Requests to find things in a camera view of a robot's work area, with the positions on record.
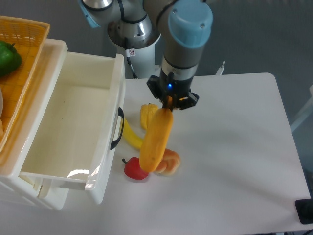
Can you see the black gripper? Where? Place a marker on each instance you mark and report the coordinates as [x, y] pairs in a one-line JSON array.
[[172, 92]]

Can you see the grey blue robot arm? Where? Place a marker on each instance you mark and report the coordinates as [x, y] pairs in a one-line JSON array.
[[161, 40]]

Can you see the knotted round bread roll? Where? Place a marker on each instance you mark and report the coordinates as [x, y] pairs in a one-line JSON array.
[[169, 163]]

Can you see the open white plastic drawer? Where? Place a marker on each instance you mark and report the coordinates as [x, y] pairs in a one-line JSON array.
[[72, 145]]

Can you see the yellow bell pepper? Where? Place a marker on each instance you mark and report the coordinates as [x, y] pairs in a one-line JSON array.
[[146, 113]]

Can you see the yellow banana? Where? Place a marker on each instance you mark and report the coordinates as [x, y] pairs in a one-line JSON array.
[[131, 137]]

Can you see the red bell pepper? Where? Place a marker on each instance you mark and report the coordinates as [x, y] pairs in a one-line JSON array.
[[133, 170]]

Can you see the orange woven basket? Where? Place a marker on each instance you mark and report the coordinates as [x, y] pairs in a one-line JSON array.
[[29, 37]]

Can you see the green bell pepper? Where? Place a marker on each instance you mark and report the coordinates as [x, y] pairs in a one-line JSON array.
[[10, 59]]

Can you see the black device at table edge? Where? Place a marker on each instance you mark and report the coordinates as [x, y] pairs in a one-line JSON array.
[[304, 208]]

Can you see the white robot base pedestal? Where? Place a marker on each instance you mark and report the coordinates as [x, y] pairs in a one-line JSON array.
[[136, 41]]

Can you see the black drawer handle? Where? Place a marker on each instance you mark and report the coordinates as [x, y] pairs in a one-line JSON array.
[[120, 122]]

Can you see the white drawer cabinet frame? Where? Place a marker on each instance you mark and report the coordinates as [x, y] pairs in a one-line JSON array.
[[32, 190]]

